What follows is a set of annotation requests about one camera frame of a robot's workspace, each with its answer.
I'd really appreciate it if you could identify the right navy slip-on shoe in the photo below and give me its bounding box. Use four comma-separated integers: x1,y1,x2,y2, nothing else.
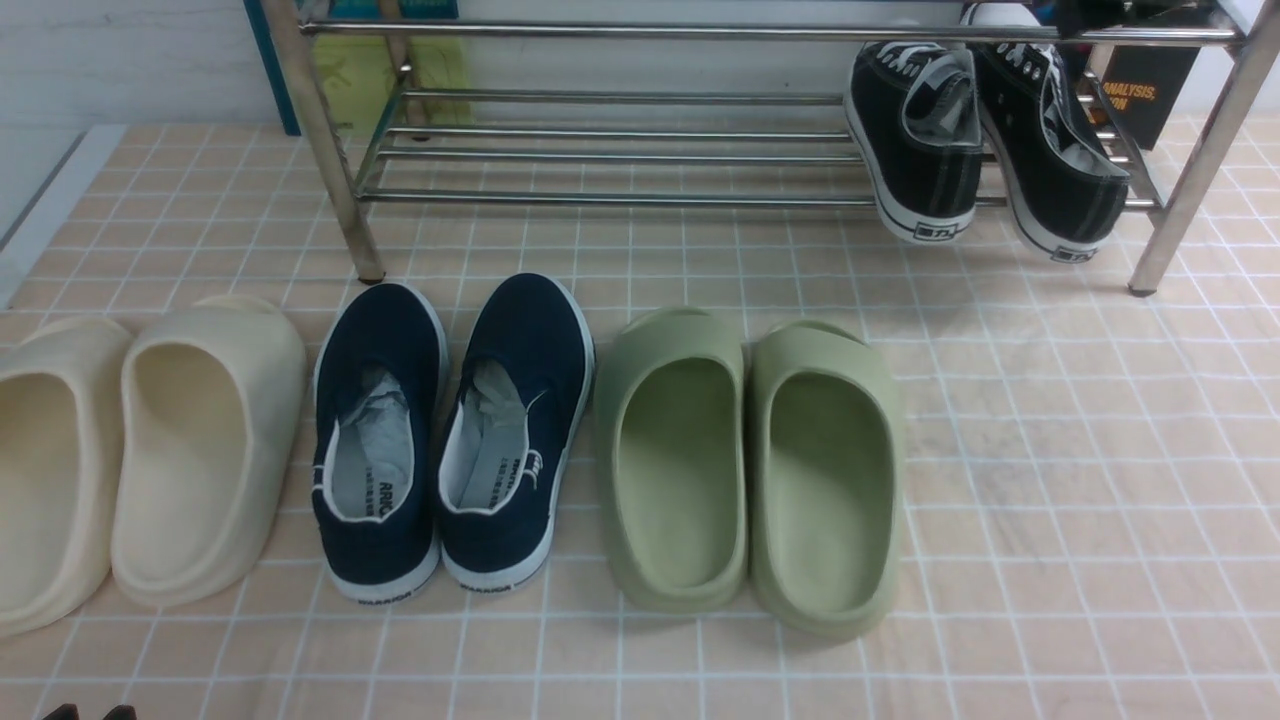
436,273,595,593

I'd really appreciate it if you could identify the left green foam slipper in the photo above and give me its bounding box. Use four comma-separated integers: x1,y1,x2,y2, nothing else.
591,306,748,614

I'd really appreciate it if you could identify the black canvas sneaker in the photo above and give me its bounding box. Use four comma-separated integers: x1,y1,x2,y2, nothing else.
970,41,1130,264
844,41,984,245

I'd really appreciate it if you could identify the right cream foam slipper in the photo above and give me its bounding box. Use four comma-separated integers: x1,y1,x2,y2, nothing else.
111,295,307,609

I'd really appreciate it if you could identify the green foam slipper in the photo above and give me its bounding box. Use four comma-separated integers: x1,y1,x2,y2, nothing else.
591,306,748,614
748,318,906,641

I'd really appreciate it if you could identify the left navy slip-on shoe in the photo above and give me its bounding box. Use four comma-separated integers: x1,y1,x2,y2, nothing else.
311,282,451,606

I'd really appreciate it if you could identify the navy slip-on shoe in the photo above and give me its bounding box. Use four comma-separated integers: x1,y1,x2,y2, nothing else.
311,282,451,606
436,273,595,593

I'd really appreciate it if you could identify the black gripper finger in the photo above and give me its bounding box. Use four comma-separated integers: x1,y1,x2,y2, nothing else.
102,705,138,720

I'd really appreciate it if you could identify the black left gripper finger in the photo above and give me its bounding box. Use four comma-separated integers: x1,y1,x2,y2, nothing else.
44,705,81,720

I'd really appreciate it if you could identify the cream foam slipper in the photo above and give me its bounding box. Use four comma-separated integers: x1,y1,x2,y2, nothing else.
111,295,307,609
1,316,133,637

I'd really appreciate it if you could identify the teal and yellow book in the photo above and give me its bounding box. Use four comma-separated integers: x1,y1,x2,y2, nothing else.
243,1,474,136

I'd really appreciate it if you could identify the black image processing book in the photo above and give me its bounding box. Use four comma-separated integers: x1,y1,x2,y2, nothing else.
1078,1,1210,150

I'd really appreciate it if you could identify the silver metal shoe rack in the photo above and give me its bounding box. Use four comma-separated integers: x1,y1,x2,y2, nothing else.
253,1,1277,299

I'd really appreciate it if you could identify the right green foam slipper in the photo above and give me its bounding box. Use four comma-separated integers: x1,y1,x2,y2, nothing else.
748,318,906,641

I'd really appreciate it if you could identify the left cream foam slipper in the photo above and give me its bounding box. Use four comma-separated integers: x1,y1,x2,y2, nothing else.
1,316,133,637

